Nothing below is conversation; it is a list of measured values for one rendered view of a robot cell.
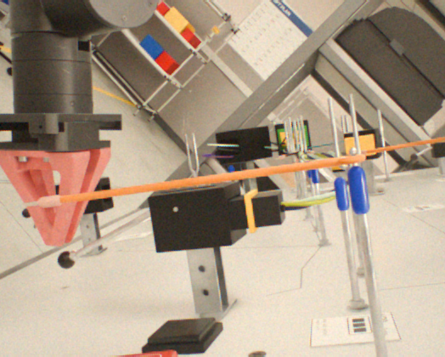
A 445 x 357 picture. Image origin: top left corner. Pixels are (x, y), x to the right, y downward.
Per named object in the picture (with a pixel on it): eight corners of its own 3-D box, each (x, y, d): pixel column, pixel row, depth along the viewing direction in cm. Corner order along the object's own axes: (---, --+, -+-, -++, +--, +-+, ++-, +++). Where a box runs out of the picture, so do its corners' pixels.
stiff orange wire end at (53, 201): (30, 208, 31) (29, 198, 31) (366, 163, 27) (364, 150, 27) (17, 212, 30) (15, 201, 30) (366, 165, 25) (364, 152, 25)
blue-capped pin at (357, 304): (346, 306, 39) (329, 177, 38) (370, 304, 38) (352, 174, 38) (345, 313, 37) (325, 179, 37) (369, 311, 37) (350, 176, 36)
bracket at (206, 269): (207, 303, 44) (197, 239, 44) (237, 301, 44) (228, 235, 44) (187, 323, 40) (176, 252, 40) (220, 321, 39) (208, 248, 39)
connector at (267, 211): (223, 224, 43) (219, 198, 42) (289, 217, 42) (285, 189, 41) (215, 232, 40) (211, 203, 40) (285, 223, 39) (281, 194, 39)
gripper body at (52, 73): (125, 136, 48) (122, 44, 47) (54, 141, 38) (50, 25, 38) (55, 135, 50) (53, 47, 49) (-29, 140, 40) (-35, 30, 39)
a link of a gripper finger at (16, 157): (124, 235, 48) (121, 121, 47) (78, 255, 41) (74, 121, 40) (52, 231, 50) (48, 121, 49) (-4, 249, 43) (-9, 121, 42)
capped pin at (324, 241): (335, 244, 60) (323, 161, 59) (322, 247, 59) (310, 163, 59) (328, 242, 61) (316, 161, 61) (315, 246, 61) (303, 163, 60)
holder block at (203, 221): (177, 241, 45) (169, 189, 44) (247, 234, 43) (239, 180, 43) (155, 253, 41) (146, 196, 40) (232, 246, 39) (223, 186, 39)
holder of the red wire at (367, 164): (390, 186, 105) (381, 127, 105) (384, 195, 93) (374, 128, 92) (361, 189, 107) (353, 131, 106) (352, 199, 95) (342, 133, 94)
